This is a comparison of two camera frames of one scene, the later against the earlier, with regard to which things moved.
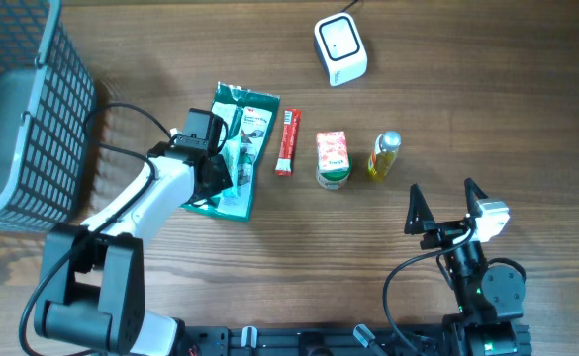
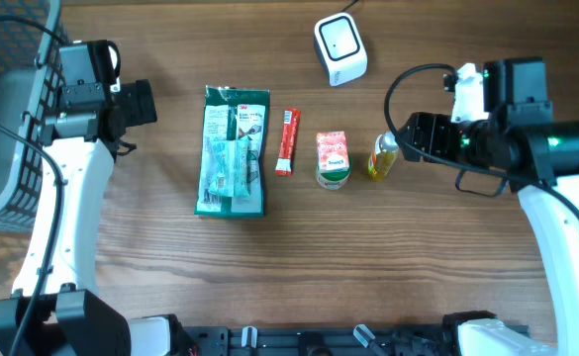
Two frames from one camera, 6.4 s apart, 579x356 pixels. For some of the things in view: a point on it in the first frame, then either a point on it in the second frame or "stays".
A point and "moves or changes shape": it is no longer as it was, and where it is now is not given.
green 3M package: x=251 y=116 moves or changes shape
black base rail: x=202 y=340 stays
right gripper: x=443 y=231 -> x=421 y=124
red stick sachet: x=290 y=126 stays
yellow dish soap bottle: x=384 y=154 stays
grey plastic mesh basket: x=34 y=108 stays
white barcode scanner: x=339 y=48 stays
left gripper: x=222 y=175 -> x=138 y=108
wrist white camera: x=493 y=219 -> x=468 y=95
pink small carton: x=334 y=161 stays
